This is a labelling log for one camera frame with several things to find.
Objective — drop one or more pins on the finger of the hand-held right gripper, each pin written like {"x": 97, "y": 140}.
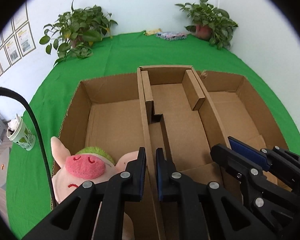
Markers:
{"x": 250, "y": 155}
{"x": 230, "y": 160}

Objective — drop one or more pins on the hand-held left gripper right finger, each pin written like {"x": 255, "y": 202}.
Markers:
{"x": 160, "y": 177}

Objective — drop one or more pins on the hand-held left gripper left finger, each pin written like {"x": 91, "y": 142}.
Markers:
{"x": 141, "y": 175}

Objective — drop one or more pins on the cardboard divider insert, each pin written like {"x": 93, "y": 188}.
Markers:
{"x": 180, "y": 120}

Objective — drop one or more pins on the large cardboard box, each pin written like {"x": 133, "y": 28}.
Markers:
{"x": 110, "y": 120}

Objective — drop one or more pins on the pink pig plush toy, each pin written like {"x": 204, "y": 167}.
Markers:
{"x": 65, "y": 180}

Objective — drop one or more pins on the green paper cup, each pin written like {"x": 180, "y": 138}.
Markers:
{"x": 22, "y": 137}

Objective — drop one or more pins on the colourful printed packet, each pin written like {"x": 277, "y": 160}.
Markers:
{"x": 171, "y": 35}

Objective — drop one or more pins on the potted plant in red pot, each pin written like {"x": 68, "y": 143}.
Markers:
{"x": 210, "y": 17}

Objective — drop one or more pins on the yellow packet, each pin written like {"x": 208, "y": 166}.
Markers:
{"x": 152, "y": 32}

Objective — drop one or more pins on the bushy potted plant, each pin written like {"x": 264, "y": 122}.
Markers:
{"x": 80, "y": 30}

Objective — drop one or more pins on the group of framed wall documents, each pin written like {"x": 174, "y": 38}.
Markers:
{"x": 25, "y": 40}

